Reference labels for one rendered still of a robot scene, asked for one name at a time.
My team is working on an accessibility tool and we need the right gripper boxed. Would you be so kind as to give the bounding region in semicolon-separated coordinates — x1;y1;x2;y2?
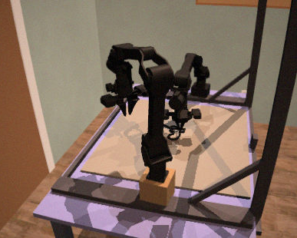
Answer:
164;102;201;130

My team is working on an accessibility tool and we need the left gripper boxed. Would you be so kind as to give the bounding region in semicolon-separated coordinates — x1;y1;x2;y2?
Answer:
101;78;149;117

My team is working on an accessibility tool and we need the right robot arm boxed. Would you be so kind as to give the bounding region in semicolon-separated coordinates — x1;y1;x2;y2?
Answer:
169;53;210;123

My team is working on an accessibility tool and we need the black rope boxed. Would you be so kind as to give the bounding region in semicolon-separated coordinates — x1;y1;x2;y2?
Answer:
163;124;186;140

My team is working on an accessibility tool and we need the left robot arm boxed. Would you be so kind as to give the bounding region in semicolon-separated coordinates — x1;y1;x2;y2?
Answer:
106;43;174;183

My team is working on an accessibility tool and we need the black metal frame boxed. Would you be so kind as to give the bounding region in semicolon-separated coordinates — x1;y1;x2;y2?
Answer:
187;0;297;217

